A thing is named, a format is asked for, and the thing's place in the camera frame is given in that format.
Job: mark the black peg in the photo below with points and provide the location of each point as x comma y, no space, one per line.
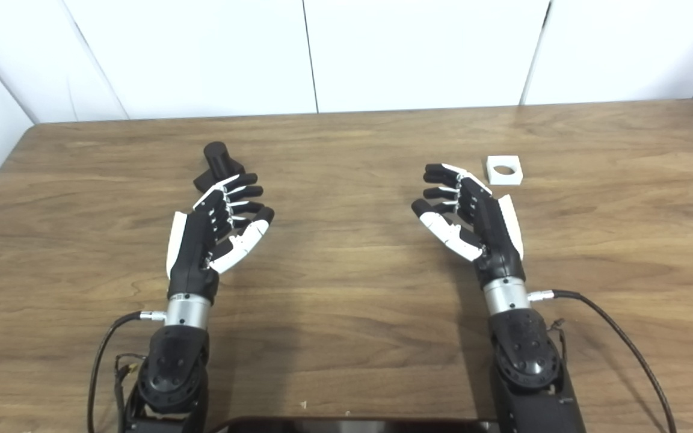
217,157

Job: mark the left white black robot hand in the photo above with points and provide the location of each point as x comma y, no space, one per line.
193,246

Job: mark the white square piece with hole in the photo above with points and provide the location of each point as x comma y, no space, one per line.
518,178

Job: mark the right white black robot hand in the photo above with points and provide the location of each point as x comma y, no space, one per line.
494,234

